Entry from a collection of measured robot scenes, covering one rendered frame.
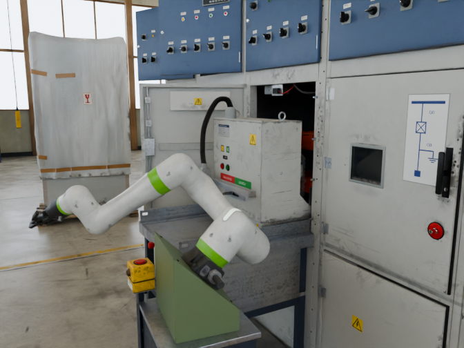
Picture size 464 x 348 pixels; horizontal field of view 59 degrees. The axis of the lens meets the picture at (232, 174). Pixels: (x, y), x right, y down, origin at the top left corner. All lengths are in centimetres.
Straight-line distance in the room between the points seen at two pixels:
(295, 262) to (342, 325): 34
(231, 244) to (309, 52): 100
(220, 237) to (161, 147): 116
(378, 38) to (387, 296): 98
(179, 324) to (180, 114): 141
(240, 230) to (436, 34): 89
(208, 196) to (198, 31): 130
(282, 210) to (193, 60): 120
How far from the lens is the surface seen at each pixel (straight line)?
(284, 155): 192
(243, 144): 198
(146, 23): 353
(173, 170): 164
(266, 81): 229
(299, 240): 198
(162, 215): 225
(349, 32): 180
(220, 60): 258
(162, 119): 243
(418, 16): 159
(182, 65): 275
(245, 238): 139
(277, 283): 202
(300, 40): 203
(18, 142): 1283
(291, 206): 199
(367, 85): 170
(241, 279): 189
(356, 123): 174
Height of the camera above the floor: 147
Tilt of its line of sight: 10 degrees down
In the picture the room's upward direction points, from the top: straight up
